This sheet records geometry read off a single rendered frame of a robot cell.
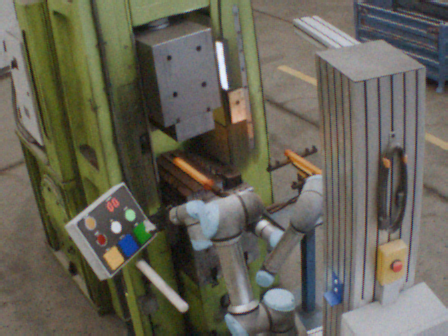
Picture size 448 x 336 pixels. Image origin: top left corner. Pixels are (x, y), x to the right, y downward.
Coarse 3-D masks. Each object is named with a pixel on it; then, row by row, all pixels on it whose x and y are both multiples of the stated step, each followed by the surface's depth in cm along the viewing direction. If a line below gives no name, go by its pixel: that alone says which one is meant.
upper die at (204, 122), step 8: (208, 112) 319; (152, 120) 334; (192, 120) 316; (200, 120) 318; (208, 120) 320; (160, 128) 329; (168, 128) 320; (176, 128) 313; (184, 128) 316; (192, 128) 318; (200, 128) 320; (208, 128) 322; (176, 136) 316; (184, 136) 317; (192, 136) 320
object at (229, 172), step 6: (222, 168) 350; (228, 168) 349; (234, 168) 348; (222, 174) 345; (228, 174) 344; (234, 174) 343; (240, 174) 344; (228, 180) 342; (234, 180) 343; (240, 180) 345; (228, 186) 343; (234, 186) 345
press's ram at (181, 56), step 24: (192, 24) 308; (144, 48) 297; (168, 48) 294; (192, 48) 300; (144, 72) 307; (168, 72) 299; (192, 72) 305; (168, 96) 304; (192, 96) 311; (216, 96) 317; (168, 120) 310
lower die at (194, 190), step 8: (168, 152) 367; (176, 152) 368; (160, 160) 363; (168, 160) 361; (184, 160) 359; (192, 160) 358; (168, 168) 355; (176, 168) 354; (200, 168) 350; (160, 176) 352; (168, 176) 351; (176, 176) 347; (184, 176) 346; (192, 176) 343; (208, 176) 343; (216, 176) 342; (176, 184) 343; (184, 184) 341; (192, 184) 339; (200, 184) 337; (216, 184) 339; (176, 192) 341; (184, 192) 336; (192, 192) 335; (200, 192) 336; (208, 192) 338; (184, 200) 336; (192, 200) 335
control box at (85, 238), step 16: (112, 192) 303; (128, 192) 308; (96, 208) 295; (112, 208) 300; (128, 208) 306; (80, 224) 288; (96, 224) 293; (128, 224) 304; (80, 240) 290; (96, 240) 291; (112, 240) 296; (96, 256) 289; (96, 272) 295; (112, 272) 292
